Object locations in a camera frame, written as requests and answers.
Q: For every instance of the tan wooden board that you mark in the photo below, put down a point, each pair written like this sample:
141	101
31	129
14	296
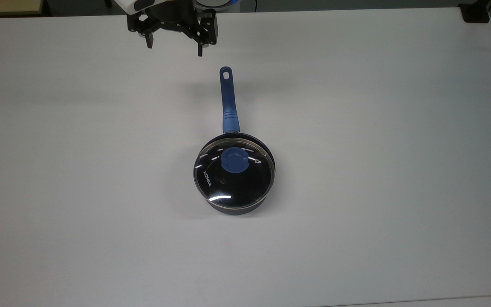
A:
7	6

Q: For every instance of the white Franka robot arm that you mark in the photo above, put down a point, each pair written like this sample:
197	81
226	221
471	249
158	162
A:
128	4

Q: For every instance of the glass lid with blue knob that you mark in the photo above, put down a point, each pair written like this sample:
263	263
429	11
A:
233	170

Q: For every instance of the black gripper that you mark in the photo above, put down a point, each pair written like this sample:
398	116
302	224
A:
173	17

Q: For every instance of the black clamped camera stand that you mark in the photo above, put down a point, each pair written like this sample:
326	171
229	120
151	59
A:
475	13

